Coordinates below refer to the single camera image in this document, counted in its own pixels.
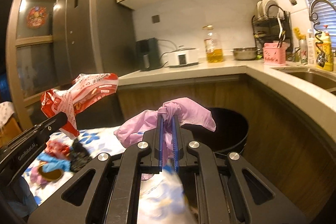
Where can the cooking oil bottle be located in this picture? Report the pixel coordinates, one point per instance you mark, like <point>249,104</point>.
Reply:
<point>214,50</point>

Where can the black trash bin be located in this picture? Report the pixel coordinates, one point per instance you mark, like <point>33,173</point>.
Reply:
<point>231,129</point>

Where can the dotted cloth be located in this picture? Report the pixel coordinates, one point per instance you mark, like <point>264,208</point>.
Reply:
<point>5,113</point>

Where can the pink plastic bag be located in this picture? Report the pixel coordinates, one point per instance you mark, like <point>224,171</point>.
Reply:
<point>36,174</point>

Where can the grey refrigerator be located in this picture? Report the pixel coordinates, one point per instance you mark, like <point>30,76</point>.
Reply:
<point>97,29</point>

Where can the black crumpled wrapper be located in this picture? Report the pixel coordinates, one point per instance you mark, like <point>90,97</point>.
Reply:
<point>80,157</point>

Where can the steel kitchen sink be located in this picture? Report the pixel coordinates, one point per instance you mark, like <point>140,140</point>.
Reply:
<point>315,77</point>

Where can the white plastic bottle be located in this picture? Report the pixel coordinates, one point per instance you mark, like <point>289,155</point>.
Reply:
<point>311,50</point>

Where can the red white snack packet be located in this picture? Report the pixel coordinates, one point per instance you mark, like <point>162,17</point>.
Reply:
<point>78,98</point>

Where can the wooden glass door cabinet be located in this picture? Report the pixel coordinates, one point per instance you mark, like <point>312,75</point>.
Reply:
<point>34,56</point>

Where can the dark wall socket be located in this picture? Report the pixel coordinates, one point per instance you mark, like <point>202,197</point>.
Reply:
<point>156,19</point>

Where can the yellow detergent bottle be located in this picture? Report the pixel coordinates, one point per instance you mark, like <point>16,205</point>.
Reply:
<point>325,56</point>

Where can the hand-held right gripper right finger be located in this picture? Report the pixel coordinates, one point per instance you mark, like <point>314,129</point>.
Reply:
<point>175,145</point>

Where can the black air fryer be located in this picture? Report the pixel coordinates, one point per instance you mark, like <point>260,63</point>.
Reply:
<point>148,54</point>

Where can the pink utensil holder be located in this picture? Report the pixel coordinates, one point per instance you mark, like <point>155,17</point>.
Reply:
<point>274,56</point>

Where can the purple rubber glove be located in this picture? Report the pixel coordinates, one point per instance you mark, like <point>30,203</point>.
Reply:
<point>194,113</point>

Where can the metal bowl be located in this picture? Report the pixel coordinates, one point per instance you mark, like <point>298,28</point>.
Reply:
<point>245,54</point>

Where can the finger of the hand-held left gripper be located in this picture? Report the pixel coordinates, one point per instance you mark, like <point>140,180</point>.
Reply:
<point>52,125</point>

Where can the red printed can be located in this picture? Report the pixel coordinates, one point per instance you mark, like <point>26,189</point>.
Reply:
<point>50,174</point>

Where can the yellow brush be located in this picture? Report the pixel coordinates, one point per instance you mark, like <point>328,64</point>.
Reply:
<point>298,33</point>

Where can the white electric cooker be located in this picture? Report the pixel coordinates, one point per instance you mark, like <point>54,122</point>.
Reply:
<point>181,57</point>

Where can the orange chair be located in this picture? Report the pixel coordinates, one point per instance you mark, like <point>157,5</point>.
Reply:
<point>13,132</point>

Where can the red plastic bag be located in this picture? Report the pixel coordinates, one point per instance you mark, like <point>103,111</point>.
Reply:
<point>56,149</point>

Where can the black dish rack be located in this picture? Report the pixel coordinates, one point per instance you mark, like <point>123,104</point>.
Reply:
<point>265,24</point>

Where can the blue floral tablecloth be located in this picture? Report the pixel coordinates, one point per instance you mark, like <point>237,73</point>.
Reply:
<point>105,142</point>

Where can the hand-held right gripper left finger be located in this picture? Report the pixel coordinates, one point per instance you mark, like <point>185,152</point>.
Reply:
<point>160,142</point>

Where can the metal faucet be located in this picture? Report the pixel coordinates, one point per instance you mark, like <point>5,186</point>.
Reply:
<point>313,7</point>

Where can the silver drink can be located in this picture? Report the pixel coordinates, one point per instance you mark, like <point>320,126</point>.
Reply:
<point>303,52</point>

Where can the round red decoration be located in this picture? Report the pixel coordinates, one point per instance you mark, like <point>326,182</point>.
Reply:
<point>37,16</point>

